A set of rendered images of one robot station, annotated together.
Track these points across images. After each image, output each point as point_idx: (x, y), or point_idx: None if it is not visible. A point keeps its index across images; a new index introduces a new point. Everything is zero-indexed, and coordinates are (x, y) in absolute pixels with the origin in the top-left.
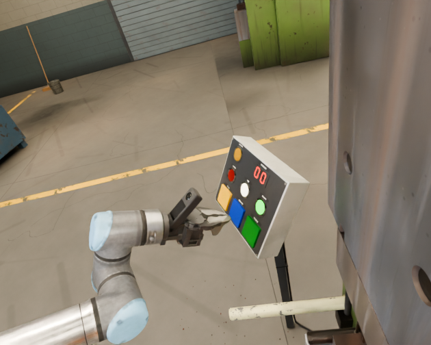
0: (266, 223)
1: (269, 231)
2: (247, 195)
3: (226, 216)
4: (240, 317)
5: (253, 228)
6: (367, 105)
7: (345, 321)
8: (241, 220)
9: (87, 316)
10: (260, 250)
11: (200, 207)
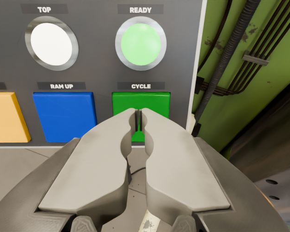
0: (180, 67)
1: (195, 78)
2: (76, 49)
3: (152, 110)
4: (155, 231)
5: (150, 107)
6: None
7: (199, 130)
8: (96, 121)
9: None
10: (187, 130)
11: (4, 200)
